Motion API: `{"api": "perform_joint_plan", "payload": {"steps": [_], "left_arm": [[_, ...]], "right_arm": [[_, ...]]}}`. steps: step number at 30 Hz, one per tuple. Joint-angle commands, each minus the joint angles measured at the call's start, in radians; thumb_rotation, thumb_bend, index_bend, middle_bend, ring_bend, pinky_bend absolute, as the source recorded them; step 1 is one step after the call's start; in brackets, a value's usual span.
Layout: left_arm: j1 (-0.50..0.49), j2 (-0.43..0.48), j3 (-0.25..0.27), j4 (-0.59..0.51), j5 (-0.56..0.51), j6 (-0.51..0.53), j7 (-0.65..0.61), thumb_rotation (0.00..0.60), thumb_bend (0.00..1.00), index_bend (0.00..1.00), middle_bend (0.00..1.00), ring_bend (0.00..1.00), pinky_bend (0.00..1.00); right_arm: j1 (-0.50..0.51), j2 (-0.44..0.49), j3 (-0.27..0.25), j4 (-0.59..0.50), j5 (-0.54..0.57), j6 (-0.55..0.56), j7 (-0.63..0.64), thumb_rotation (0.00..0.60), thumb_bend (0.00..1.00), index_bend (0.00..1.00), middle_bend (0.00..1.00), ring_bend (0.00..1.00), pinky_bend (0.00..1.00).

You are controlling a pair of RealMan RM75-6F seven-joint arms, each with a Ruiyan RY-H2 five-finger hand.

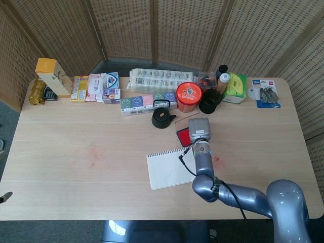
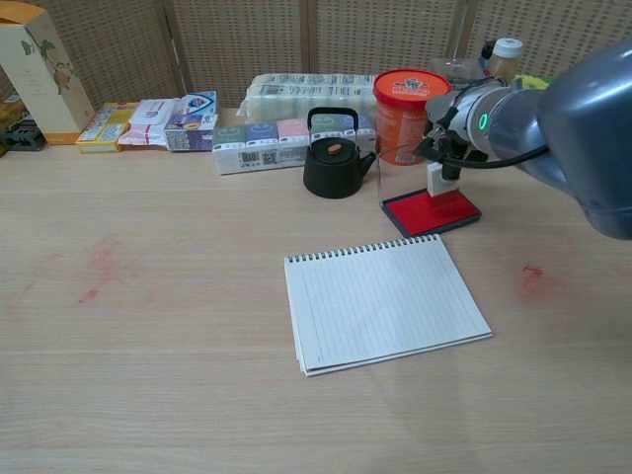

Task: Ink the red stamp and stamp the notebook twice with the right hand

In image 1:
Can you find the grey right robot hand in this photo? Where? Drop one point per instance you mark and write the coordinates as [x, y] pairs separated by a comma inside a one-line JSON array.
[[200, 130]]

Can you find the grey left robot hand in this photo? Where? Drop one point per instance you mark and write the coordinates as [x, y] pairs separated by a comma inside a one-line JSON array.
[[6, 197]]

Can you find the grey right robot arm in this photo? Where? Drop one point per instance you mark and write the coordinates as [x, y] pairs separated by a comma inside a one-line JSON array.
[[202, 162]]

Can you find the white spiral notepad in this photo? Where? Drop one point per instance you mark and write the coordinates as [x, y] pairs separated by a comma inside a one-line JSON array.
[[164, 169]]

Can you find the red ink pad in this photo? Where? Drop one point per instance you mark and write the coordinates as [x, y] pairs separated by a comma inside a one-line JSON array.
[[183, 136]]

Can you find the black mesh pen holder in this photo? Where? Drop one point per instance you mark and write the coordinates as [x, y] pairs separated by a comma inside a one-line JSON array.
[[208, 103]]

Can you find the orange lidded tub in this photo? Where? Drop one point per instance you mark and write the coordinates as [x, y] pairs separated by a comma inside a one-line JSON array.
[[188, 93]]

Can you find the black teapot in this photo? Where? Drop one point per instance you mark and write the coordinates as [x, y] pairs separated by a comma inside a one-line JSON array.
[[160, 117]]

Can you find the clear plastic box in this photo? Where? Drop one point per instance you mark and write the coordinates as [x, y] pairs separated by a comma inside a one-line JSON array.
[[206, 81]]

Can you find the brown bottle white cap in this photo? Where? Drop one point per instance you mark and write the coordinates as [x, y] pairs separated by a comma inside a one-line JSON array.
[[223, 81]]

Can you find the green tissue box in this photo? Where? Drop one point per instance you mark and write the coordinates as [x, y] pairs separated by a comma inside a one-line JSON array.
[[235, 86]]

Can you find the clear round disc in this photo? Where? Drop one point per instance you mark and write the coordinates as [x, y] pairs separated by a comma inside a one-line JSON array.
[[251, 93]]

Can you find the black bottle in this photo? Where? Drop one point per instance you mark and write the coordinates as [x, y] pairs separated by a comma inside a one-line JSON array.
[[222, 69]]

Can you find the multicolour pocket tissue pack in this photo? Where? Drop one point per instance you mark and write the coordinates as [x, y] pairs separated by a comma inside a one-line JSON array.
[[136, 103]]

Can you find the long white tissue pack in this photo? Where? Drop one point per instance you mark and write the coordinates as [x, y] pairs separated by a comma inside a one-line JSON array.
[[152, 81]]

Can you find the blue blister card clips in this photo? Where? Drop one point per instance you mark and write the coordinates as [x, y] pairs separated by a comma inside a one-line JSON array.
[[265, 93]]

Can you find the small purple box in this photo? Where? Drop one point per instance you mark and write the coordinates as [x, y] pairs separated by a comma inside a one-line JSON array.
[[111, 96]]

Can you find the blue and white pack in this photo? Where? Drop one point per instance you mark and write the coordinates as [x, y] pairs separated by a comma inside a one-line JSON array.
[[111, 79]]

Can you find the gold foil packet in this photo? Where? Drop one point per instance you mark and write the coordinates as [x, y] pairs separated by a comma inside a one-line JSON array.
[[36, 92]]

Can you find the pink wet wipes pack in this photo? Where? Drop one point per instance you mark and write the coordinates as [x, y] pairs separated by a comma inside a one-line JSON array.
[[95, 87]]

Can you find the yellow box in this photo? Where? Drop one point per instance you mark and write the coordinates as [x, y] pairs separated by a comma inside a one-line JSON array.
[[79, 88]]

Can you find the woven folding screen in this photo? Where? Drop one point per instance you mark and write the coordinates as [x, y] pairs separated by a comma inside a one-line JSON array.
[[126, 25]]

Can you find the tall cream orange carton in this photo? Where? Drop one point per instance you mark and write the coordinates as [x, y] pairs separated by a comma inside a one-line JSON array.
[[55, 78]]

